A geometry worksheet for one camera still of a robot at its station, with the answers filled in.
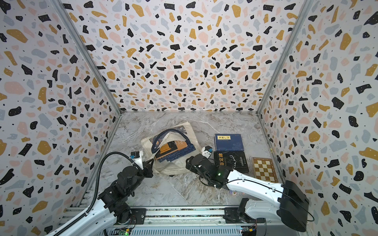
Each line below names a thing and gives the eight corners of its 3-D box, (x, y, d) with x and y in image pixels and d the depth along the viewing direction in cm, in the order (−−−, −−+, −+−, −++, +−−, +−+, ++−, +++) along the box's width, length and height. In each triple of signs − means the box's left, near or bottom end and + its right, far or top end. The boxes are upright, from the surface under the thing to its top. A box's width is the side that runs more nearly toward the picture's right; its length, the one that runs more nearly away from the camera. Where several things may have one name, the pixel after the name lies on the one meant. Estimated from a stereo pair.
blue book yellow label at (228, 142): (215, 152, 101) (216, 149, 98) (214, 136, 109) (214, 133, 106) (243, 152, 101) (244, 149, 98) (239, 136, 109) (240, 133, 106)
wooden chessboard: (254, 179, 89) (256, 177, 86) (251, 158, 98) (253, 156, 95) (275, 182, 88) (277, 180, 85) (270, 161, 97) (272, 158, 94)
